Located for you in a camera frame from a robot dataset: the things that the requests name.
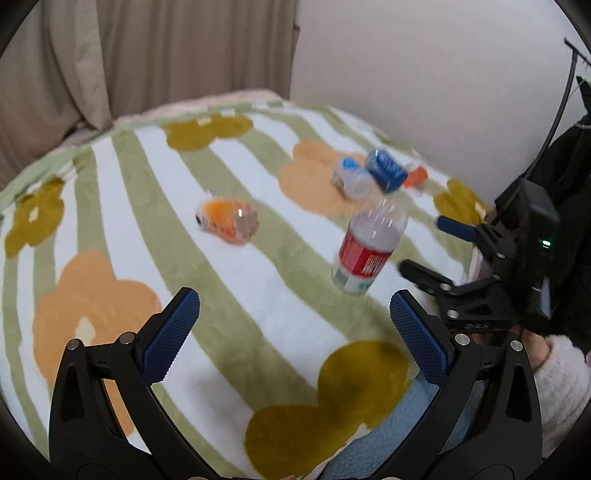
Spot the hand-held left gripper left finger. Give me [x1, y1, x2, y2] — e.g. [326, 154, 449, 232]
[48, 287, 201, 468]

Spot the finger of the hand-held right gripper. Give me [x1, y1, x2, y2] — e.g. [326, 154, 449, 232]
[398, 259, 505, 319]
[436, 215, 513, 278]

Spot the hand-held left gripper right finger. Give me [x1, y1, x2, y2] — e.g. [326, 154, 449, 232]
[390, 290, 544, 464]

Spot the clear red label water bottle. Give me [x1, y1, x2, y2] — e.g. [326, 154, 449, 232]
[331, 191, 410, 297]

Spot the small orange object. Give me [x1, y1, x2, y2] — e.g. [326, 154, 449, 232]
[403, 167, 428, 190]

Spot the dark hanging clothing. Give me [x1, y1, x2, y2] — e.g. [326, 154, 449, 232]
[521, 78, 591, 326]

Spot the light blue fleece cloth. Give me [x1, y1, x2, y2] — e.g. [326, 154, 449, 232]
[318, 373, 482, 480]

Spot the blue drink can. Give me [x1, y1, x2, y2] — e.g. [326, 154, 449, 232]
[364, 147, 409, 193]

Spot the floral striped blanket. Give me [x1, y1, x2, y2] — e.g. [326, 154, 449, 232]
[0, 99, 496, 479]

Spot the small white blue label bottle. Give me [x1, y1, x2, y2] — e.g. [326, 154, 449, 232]
[331, 155, 374, 199]

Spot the orange drink bottle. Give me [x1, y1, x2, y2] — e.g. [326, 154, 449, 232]
[194, 196, 260, 246]

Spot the black clothes rack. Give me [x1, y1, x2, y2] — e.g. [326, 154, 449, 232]
[531, 37, 591, 178]

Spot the beige curtain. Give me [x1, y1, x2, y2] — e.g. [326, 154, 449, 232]
[0, 0, 303, 186]

